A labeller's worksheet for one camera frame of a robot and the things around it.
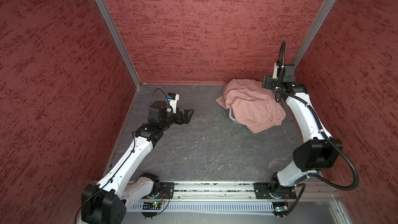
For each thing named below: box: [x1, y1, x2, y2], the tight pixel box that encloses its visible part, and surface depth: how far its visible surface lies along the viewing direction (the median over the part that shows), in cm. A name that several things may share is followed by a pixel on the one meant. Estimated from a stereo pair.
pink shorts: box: [215, 78, 287, 134], surface depth 89 cm
